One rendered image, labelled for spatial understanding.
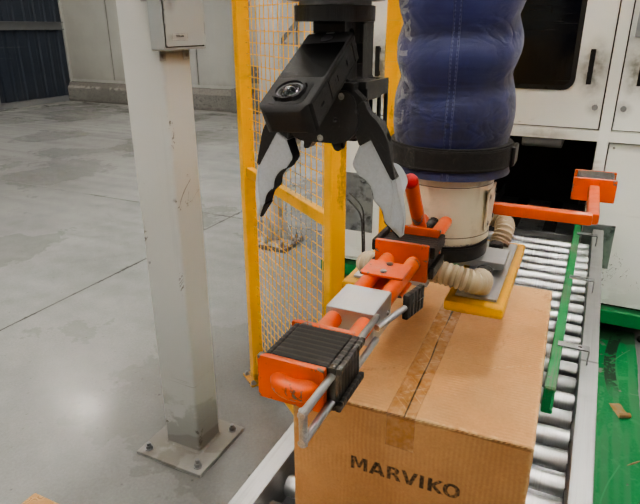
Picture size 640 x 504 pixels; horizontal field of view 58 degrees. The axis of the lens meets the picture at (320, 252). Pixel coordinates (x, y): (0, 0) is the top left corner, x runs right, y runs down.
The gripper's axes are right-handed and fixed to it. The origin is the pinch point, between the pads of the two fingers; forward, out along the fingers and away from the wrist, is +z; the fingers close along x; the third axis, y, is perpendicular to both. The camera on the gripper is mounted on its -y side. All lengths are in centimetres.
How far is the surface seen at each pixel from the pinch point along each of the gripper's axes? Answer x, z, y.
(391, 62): 43, -7, 145
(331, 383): -3.3, 13.2, -5.3
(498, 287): -11, 25, 50
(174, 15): 90, -21, 93
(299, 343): 1.9, 12.0, -1.9
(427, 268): -3.0, 15.0, 29.9
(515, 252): -11, 25, 70
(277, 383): 1.8, 13.8, -6.7
